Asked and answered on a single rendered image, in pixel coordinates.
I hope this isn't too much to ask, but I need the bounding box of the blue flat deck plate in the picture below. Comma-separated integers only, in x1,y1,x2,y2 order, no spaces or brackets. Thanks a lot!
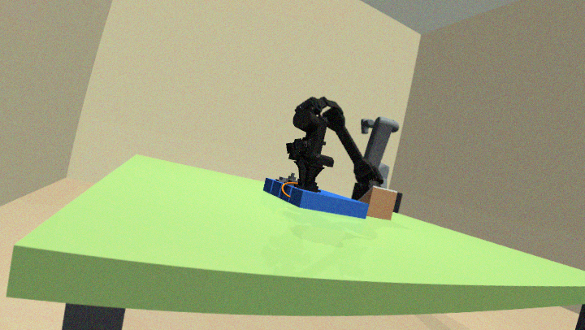
263,173,369,219

